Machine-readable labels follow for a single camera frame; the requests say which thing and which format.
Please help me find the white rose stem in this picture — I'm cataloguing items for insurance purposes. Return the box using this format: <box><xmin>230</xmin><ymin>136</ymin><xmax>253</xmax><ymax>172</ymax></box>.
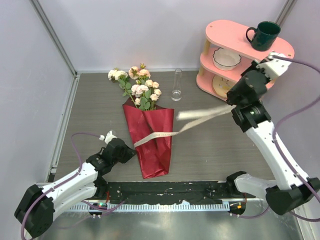
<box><xmin>107</xmin><ymin>68</ymin><xmax>132</xmax><ymax>99</ymax></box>

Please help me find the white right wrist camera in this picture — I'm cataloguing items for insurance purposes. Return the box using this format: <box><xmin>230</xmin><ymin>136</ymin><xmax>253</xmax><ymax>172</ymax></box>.
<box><xmin>256</xmin><ymin>51</ymin><xmax>291</xmax><ymax>81</ymax></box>

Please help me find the pale pink rose stem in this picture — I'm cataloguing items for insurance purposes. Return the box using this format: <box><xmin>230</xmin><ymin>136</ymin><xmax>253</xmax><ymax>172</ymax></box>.
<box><xmin>128</xmin><ymin>79</ymin><xmax>162</xmax><ymax>111</ymax></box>

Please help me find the aluminium frame post left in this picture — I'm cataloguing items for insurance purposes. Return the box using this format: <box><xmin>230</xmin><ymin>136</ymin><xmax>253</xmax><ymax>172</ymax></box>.
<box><xmin>29</xmin><ymin>0</ymin><xmax>77</xmax><ymax>77</ymax></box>

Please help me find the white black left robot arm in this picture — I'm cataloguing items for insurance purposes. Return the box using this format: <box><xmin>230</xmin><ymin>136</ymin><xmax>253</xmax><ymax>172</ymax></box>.
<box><xmin>14</xmin><ymin>137</ymin><xmax>136</xmax><ymax>239</ymax></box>

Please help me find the dark green mug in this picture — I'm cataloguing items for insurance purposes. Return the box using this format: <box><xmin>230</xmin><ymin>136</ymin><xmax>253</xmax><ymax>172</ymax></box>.
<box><xmin>245</xmin><ymin>21</ymin><xmax>281</xmax><ymax>52</ymax></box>

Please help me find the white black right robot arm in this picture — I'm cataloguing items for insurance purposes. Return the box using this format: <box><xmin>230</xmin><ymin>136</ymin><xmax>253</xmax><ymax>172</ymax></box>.
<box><xmin>225</xmin><ymin>70</ymin><xmax>320</xmax><ymax>216</ymax></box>

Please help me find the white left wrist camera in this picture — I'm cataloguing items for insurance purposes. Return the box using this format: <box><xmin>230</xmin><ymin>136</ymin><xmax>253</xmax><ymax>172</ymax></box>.
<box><xmin>99</xmin><ymin>130</ymin><xmax>117</xmax><ymax>145</ymax></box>

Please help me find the yellow patterned plate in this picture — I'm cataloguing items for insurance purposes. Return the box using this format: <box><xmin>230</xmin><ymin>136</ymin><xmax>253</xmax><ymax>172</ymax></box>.
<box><xmin>212</xmin><ymin>75</ymin><xmax>233</xmax><ymax>98</ymax></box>

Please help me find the dark red wrapping paper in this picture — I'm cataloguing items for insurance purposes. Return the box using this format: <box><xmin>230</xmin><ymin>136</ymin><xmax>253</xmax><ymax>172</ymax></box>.
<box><xmin>122</xmin><ymin>99</ymin><xmax>174</xmax><ymax>179</ymax></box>

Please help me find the white scalloped bowl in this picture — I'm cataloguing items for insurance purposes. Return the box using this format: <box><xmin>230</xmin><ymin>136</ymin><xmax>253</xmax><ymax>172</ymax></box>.
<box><xmin>212</xmin><ymin>47</ymin><xmax>242</xmax><ymax>71</ymax></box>

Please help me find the aluminium frame post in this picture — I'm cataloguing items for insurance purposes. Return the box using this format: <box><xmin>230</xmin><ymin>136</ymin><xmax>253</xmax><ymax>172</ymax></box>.
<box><xmin>275</xmin><ymin>0</ymin><xmax>298</xmax><ymax>27</ymax></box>
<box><xmin>29</xmin><ymin>0</ymin><xmax>77</xmax><ymax>77</ymax></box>

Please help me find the cream printed ribbon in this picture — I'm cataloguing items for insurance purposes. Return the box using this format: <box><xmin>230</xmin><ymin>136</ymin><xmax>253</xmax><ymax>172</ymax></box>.
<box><xmin>133</xmin><ymin>104</ymin><xmax>236</xmax><ymax>148</ymax></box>

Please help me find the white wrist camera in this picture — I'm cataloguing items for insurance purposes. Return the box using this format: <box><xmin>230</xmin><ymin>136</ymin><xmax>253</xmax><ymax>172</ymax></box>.
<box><xmin>256</xmin><ymin>51</ymin><xmax>291</xmax><ymax>81</ymax></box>
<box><xmin>99</xmin><ymin>130</ymin><xmax>117</xmax><ymax>145</ymax></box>

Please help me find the aluminium frame post right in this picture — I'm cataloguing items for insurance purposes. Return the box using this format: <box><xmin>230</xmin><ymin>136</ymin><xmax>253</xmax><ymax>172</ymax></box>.
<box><xmin>275</xmin><ymin>0</ymin><xmax>298</xmax><ymax>27</ymax></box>

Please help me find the aluminium front rail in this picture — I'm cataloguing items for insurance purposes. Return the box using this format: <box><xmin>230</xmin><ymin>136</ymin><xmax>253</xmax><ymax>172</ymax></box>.
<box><xmin>31</xmin><ymin>179</ymin><xmax>306</xmax><ymax>213</ymax></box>

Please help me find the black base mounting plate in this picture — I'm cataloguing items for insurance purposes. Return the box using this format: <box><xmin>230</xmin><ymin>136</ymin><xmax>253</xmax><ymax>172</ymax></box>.
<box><xmin>103</xmin><ymin>180</ymin><xmax>257</xmax><ymax>205</ymax></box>

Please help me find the pink three-tier shelf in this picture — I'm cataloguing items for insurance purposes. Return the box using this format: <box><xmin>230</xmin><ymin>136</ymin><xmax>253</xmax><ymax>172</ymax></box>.
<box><xmin>196</xmin><ymin>19</ymin><xmax>295</xmax><ymax>101</ymax></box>

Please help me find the clear glass vase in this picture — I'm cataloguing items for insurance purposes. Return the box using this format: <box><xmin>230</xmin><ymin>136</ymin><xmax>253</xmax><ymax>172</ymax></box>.
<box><xmin>171</xmin><ymin>68</ymin><xmax>182</xmax><ymax>102</ymax></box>

